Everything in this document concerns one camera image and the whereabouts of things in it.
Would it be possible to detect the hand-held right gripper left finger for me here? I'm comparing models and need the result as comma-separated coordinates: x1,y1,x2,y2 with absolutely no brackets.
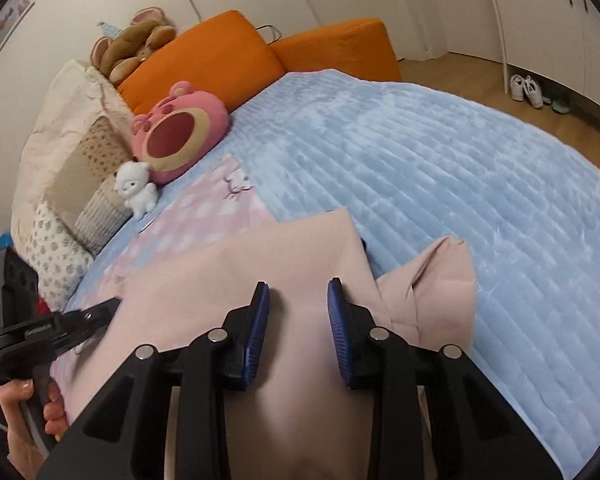
35,280,272,480

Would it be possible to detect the orange bed frame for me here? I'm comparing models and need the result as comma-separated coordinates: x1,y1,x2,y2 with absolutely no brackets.
116,10,402,117

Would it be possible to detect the pink bear plush cushion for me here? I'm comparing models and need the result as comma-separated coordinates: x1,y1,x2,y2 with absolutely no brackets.
130,81,232,184

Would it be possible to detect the pink checked cartoon blanket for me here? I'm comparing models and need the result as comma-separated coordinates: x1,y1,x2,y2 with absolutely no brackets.
50,154,276,376

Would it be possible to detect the floral white pillow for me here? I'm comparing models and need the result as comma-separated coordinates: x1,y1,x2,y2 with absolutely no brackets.
17,199,96,311

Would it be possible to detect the white curved pole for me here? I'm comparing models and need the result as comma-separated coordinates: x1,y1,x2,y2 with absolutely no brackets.
480,0,511,93

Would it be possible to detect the white framed wall picture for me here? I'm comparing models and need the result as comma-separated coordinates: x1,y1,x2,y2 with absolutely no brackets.
0,0,36,52

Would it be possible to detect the person's left hand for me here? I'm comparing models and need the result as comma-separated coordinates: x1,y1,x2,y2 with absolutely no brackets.
0,379,68,480

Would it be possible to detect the brown bear plush toy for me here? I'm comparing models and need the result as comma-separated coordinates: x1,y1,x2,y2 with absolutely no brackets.
90,7,177,88

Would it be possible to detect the cream quilted blanket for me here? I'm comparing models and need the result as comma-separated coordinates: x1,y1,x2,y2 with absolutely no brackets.
10,59,136,241

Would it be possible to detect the pink hooded jacket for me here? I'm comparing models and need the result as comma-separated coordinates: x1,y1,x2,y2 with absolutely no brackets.
50,206,478,480

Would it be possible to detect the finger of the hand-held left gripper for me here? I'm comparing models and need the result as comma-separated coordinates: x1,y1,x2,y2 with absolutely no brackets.
54,296,124,357

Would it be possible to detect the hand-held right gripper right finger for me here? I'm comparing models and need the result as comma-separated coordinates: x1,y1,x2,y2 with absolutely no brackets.
326,276,563,480

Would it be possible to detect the beige patchwork pillow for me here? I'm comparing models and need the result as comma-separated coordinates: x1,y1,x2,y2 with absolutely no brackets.
45,116,136,256

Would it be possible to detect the white wardrobe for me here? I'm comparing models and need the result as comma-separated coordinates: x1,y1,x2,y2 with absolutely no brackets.
390,0,600,126

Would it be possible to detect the white lamb plush toy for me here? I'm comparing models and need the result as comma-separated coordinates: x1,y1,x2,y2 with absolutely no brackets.
114,160,158,221

